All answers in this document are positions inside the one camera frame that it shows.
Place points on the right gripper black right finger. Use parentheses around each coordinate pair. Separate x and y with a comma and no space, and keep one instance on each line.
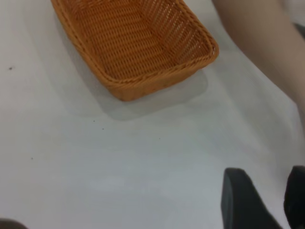
(296,198)

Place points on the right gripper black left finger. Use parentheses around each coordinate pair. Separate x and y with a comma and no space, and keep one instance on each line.
(245,205)

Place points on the orange woven wicker basket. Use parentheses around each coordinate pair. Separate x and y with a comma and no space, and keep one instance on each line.
(143,45)

